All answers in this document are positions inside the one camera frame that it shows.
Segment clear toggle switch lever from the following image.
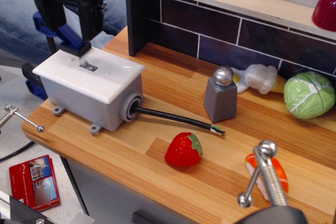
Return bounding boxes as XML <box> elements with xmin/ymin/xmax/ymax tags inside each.
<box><xmin>78</xmin><ymin>57</ymin><xmax>97</xmax><ymax>71</ymax></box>

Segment blue bar clamp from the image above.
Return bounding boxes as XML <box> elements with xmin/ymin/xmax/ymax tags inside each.
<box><xmin>22</xmin><ymin>12</ymin><xmax>91</xmax><ymax>100</ymax></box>

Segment person's legs in jeans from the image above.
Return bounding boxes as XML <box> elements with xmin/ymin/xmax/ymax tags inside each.
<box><xmin>1</xmin><ymin>0</ymin><xmax>127</xmax><ymax>65</ymax></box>

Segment dark shelf with brick backsplash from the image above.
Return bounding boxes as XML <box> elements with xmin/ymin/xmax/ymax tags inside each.
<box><xmin>127</xmin><ymin>0</ymin><xmax>335</xmax><ymax>78</ymax></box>

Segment grey salt shaker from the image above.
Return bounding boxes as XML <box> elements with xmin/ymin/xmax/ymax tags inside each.
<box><xmin>203</xmin><ymin>66</ymin><xmax>237</xmax><ymax>123</ymax></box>

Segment red card box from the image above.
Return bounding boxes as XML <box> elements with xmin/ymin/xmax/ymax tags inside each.
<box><xmin>9</xmin><ymin>155</ymin><xmax>61</xmax><ymax>212</ymax></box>

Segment red toy strawberry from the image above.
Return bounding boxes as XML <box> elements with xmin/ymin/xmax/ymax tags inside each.
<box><xmin>164</xmin><ymin>132</ymin><xmax>203</xmax><ymax>166</ymax></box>

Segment toy fried egg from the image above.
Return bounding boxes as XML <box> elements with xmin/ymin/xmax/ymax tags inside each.
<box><xmin>232</xmin><ymin>68</ymin><xmax>249</xmax><ymax>93</ymax></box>

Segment white toy garlic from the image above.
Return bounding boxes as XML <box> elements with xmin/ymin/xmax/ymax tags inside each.
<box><xmin>244</xmin><ymin>64</ymin><xmax>277</xmax><ymax>94</ymax></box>

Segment black equipment bottom left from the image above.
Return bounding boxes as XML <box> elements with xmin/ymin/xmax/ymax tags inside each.
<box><xmin>1</xmin><ymin>190</ymin><xmax>55</xmax><ymax>224</ymax></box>

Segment yellow toy food piece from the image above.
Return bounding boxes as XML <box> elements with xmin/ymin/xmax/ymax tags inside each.
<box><xmin>270</xmin><ymin>75</ymin><xmax>287</xmax><ymax>94</ymax></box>

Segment toy salmon sushi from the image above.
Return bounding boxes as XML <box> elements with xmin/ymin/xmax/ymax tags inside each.
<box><xmin>245</xmin><ymin>153</ymin><xmax>289</xmax><ymax>201</ymax></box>

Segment metal clamp screw right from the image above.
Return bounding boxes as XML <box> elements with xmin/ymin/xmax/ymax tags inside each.
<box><xmin>237</xmin><ymin>140</ymin><xmax>288</xmax><ymax>208</ymax></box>

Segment green toy cabbage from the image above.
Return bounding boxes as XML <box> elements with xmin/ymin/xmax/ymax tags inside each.
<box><xmin>284</xmin><ymin>71</ymin><xmax>335</xmax><ymax>120</ymax></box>

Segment grey electrical switch box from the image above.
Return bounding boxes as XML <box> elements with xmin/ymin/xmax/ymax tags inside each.
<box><xmin>33</xmin><ymin>47</ymin><xmax>145</xmax><ymax>134</ymax></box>

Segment metal clamp handle left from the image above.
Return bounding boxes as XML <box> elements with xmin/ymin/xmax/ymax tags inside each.
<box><xmin>0</xmin><ymin>104</ymin><xmax>45</xmax><ymax>133</ymax></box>

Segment black floor cable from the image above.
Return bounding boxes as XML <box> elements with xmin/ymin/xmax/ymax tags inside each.
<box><xmin>0</xmin><ymin>141</ymin><xmax>36</xmax><ymax>162</ymax></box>

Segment black cable with stripped end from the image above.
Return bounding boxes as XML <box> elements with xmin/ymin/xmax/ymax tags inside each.
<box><xmin>132</xmin><ymin>106</ymin><xmax>226</xmax><ymax>137</ymax></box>

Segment grey cabinet with handle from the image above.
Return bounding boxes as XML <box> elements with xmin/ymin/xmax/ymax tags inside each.
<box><xmin>59</xmin><ymin>155</ymin><xmax>200</xmax><ymax>224</ymax></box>

